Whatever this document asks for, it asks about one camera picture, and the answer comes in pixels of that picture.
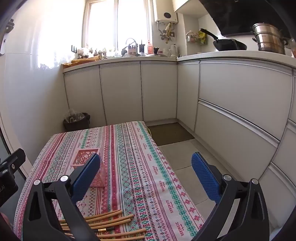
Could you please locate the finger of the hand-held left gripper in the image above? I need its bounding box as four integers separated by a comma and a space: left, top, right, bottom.
0, 148, 26, 177

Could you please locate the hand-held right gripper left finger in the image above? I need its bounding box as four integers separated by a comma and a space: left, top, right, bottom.
23, 153, 102, 241

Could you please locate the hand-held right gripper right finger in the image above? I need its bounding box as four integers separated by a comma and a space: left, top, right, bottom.
191, 152, 270, 241

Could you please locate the pink lattice utensil holder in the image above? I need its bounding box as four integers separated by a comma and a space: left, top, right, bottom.
69, 149, 107, 188

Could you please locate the pile of wooden chopsticks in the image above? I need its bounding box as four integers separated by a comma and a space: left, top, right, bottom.
59, 210, 147, 241

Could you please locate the patterned striped tablecloth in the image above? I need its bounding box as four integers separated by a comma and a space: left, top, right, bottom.
13, 120, 206, 241

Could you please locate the dark trash bin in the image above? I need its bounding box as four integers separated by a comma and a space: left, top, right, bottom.
63, 109, 91, 131

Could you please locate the brown floor mat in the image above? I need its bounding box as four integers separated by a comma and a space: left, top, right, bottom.
148, 123, 195, 146

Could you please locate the white drawer cabinet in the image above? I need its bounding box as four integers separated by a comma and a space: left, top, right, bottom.
177, 58, 296, 241

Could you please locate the white cabinet under window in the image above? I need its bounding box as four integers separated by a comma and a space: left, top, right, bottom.
63, 61, 178, 127

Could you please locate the brown cutting board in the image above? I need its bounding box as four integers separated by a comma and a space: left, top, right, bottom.
72, 58, 100, 64

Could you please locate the white kitchen countertop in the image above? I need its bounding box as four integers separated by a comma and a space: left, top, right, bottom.
62, 50, 296, 70

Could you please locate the black wok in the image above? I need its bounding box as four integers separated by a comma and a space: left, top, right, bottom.
200, 28, 247, 51

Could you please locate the steel steamer pot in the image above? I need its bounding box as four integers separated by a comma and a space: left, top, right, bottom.
252, 23, 288, 55

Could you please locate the kitchen window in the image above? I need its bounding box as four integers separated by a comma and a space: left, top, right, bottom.
82, 0, 153, 50

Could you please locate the black range hood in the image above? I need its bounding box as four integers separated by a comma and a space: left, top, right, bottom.
199, 0, 292, 37

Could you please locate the white water heater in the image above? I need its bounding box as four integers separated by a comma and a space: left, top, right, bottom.
154, 0, 178, 24

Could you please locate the white upper cabinet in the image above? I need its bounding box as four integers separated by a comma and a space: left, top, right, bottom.
172, 0, 208, 13

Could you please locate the dark metal wall bracket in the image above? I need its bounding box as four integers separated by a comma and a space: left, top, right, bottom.
3, 20, 15, 55

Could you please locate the wall spice shelf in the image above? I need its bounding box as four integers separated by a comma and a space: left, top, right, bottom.
186, 30, 200, 43

